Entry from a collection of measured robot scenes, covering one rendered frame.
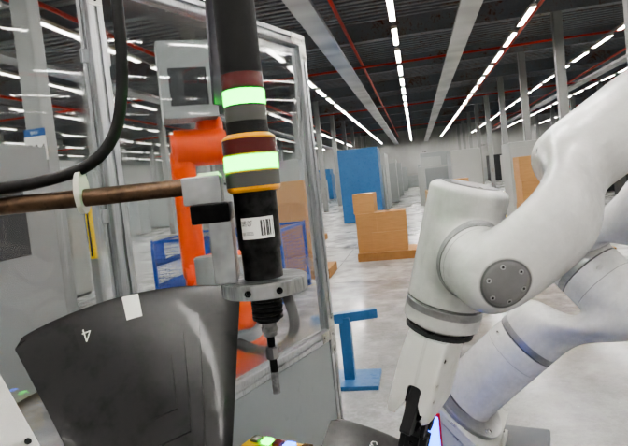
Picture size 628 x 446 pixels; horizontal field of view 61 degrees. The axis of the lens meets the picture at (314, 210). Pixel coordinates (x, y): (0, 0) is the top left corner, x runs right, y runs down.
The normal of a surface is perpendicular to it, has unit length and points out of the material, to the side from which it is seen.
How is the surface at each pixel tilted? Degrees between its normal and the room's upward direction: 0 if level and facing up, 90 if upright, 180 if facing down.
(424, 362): 85
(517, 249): 81
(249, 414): 90
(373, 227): 90
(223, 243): 90
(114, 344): 44
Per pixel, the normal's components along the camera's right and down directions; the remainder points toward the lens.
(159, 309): 0.09, -0.76
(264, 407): 0.85, -0.07
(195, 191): 0.07, 0.04
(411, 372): -0.50, 0.05
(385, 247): -0.15, 0.07
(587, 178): 0.60, -0.39
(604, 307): -0.76, -0.13
